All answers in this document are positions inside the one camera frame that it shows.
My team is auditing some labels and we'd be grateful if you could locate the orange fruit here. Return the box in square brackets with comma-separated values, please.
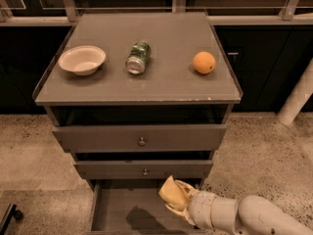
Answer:
[193, 51, 216, 74]

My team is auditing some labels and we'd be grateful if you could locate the yellow sponge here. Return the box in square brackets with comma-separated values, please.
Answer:
[158, 176, 189, 212]

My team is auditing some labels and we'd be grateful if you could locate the grey drawer cabinet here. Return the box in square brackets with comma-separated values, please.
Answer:
[31, 11, 244, 235]

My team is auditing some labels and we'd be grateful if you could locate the black caster wheel base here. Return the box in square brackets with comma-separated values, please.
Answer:
[0, 204, 23, 235]

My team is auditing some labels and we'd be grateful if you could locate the grey top drawer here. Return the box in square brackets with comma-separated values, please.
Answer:
[53, 124, 226, 153]

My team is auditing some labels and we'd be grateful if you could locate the top drawer knob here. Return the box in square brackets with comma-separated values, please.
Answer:
[138, 137, 146, 147]

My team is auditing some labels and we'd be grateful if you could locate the grey middle drawer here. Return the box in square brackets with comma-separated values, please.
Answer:
[74, 160, 212, 179]

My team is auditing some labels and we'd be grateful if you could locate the grey drawer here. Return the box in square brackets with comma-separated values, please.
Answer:
[74, 160, 212, 179]
[53, 124, 226, 153]
[86, 179, 205, 235]

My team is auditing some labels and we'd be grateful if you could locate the green soda can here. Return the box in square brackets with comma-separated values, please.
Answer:
[126, 41, 151, 75]

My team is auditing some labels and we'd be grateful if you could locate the white bowl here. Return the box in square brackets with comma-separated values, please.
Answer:
[58, 46, 107, 76]

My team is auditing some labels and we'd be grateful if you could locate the metal railing frame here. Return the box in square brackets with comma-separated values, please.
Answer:
[0, 0, 313, 26]

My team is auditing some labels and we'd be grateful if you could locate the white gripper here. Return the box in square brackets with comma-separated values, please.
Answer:
[165, 180, 216, 230]

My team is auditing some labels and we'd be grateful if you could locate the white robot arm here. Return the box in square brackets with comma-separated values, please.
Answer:
[158, 175, 313, 235]

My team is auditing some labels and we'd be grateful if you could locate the grey bottom drawer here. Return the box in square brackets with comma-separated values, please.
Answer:
[86, 179, 205, 235]

